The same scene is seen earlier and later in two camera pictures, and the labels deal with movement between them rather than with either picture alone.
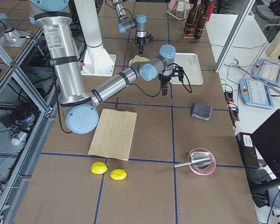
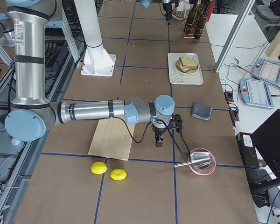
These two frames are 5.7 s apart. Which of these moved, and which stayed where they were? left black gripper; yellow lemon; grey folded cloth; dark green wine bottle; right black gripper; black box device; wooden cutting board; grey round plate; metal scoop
Moved: grey round plate; right black gripper; left black gripper
Stayed: dark green wine bottle; grey folded cloth; wooden cutting board; black box device; yellow lemon; metal scoop
